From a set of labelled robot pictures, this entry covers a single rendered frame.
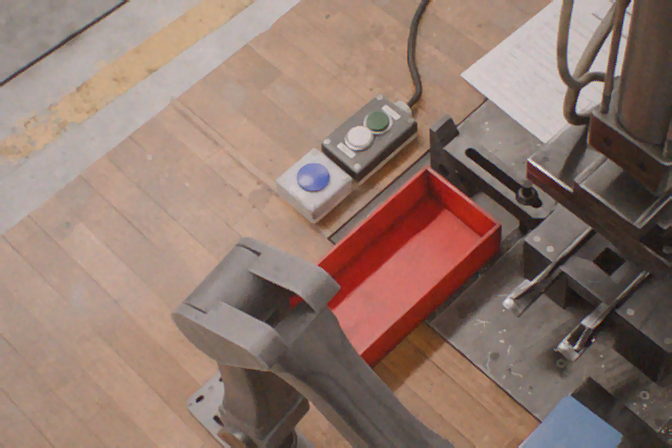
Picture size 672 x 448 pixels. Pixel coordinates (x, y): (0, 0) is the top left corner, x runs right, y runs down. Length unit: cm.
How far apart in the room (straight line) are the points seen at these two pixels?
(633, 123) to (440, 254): 43
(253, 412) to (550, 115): 61
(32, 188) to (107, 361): 131
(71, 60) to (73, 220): 137
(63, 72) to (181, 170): 135
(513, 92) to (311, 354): 72
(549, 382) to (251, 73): 57
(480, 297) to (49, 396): 51
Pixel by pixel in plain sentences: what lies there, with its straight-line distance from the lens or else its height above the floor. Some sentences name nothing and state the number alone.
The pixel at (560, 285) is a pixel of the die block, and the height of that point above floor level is 95.
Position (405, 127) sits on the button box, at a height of 93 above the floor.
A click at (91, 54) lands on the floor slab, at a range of 296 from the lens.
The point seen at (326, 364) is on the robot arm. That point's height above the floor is 130.
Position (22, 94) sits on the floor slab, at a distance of 294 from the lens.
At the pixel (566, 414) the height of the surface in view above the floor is 92.
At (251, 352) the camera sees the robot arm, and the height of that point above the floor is 134.
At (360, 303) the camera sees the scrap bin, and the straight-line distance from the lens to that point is 149.
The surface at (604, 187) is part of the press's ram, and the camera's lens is 125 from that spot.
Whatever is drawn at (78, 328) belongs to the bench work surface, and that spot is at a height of 90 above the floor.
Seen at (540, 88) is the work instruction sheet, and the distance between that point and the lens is 166.
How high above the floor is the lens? 223
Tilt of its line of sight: 59 degrees down
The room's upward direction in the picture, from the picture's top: 9 degrees counter-clockwise
